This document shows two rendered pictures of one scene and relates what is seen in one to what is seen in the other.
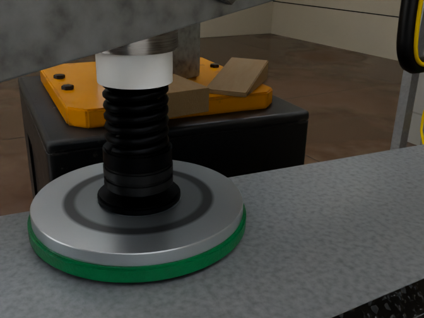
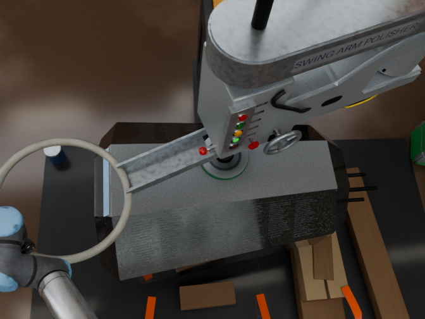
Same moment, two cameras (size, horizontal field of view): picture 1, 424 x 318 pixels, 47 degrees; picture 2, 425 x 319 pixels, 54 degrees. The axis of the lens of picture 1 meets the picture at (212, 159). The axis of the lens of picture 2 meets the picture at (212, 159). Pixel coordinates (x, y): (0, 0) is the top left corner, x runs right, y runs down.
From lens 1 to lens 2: 1.47 m
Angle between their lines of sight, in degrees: 46
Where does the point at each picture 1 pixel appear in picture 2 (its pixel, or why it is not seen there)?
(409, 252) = (276, 188)
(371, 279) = (262, 193)
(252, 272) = (240, 182)
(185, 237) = (228, 174)
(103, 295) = (210, 179)
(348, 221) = (271, 173)
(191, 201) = (234, 161)
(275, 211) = (256, 162)
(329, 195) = (274, 160)
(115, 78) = not seen: hidden behind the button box
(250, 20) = not seen: outside the picture
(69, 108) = not seen: hidden behind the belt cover
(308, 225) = (260, 171)
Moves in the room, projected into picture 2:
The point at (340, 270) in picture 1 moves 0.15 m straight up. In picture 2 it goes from (258, 188) to (264, 176)
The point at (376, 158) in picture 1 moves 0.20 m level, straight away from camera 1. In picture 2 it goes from (302, 144) to (327, 117)
